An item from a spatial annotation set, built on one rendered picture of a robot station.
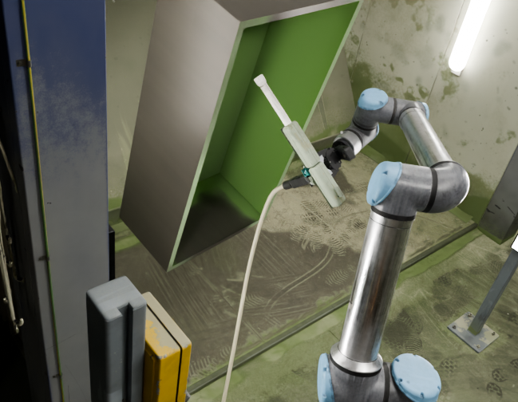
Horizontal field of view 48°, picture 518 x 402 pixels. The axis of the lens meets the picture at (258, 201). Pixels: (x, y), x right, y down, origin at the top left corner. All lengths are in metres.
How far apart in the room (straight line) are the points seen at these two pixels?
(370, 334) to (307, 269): 1.62
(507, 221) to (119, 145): 2.38
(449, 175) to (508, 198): 2.33
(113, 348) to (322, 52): 1.68
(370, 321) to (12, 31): 1.10
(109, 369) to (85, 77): 0.57
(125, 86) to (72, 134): 2.12
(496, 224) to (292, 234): 1.32
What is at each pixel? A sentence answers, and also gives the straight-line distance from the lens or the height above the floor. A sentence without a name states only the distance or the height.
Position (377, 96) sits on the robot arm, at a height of 1.38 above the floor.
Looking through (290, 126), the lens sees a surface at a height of 1.33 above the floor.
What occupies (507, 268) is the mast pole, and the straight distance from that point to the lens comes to 2.99.
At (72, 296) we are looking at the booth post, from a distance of 1.48.
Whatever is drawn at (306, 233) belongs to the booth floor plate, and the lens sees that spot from 3.43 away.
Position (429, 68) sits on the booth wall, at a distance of 3.93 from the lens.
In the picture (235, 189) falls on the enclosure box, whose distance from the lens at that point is 2.88.
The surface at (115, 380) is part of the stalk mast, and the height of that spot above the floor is 1.51.
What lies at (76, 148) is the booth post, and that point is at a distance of 1.22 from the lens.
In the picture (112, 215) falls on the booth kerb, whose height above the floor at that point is 0.13.
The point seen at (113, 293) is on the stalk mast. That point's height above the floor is 1.64.
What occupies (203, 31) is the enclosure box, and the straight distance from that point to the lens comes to 1.79.
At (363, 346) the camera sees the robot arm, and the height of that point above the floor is 0.99.
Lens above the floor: 2.21
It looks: 37 degrees down
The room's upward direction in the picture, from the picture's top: 11 degrees clockwise
